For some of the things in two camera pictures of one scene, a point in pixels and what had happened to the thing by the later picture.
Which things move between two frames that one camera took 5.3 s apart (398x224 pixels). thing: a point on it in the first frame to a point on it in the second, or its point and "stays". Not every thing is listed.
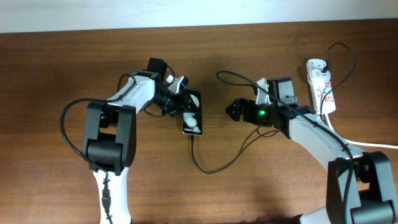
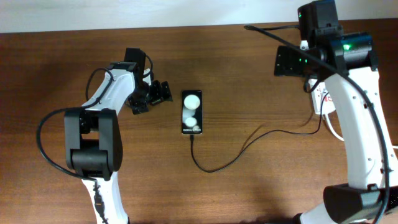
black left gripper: [178, 108] to [158, 94]
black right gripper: [249, 116] to [284, 61]
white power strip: [319, 89] stays
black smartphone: [192, 116] stays
